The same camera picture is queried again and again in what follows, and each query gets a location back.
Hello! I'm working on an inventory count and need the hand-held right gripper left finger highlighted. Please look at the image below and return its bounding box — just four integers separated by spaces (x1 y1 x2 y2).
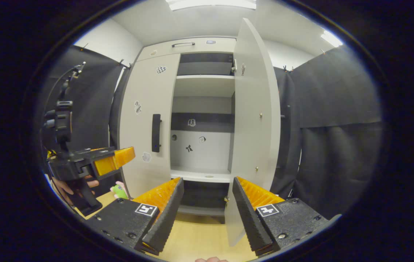
85 177 185 255

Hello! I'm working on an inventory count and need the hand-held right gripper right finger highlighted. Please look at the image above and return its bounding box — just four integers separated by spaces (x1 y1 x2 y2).
232 176 329 256

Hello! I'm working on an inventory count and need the black door handle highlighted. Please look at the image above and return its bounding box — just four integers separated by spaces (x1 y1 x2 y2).
151 114 162 153

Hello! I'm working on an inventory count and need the beige shoe cabinet door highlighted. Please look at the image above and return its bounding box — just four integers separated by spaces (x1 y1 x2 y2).
118 53 181 199
224 17 281 247

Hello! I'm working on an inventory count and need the beige double-door shoe cabinet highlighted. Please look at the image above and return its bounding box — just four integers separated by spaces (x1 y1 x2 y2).
118 17 282 248

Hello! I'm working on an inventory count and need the white cabinet shelf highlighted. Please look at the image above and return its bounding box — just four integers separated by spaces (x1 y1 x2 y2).
170 167 232 183
174 75 236 97

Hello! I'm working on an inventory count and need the beige cabinet drawer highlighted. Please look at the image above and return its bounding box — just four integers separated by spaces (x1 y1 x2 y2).
137 37 237 61

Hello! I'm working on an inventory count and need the green pink plush toy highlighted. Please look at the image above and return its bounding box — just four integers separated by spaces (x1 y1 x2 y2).
110 181 129 200

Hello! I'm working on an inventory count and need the black backdrop cloth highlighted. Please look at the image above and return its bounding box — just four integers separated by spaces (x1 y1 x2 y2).
38 45 133 197
271 45 384 219

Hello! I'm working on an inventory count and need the ceiling light panel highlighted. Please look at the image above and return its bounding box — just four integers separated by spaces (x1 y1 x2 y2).
166 0 257 11
320 30 343 48

